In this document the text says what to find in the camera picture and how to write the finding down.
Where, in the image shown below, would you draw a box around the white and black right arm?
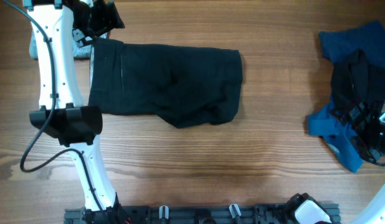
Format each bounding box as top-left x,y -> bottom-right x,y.
283,101 -> 385,224

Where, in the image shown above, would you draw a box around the light blue jeans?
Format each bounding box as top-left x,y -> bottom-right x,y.
29,32 -> 92,60

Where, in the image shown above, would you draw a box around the black garment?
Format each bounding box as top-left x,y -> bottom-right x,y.
331,49 -> 385,115

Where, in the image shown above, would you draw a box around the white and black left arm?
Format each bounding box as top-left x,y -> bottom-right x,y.
20,1 -> 127,223

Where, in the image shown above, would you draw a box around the black shorts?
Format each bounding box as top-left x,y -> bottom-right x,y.
88,39 -> 243,128

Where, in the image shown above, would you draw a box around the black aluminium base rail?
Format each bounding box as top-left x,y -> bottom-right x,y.
63,203 -> 341,224

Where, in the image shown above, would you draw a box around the dark blue garment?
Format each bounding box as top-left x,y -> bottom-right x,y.
307,21 -> 385,172

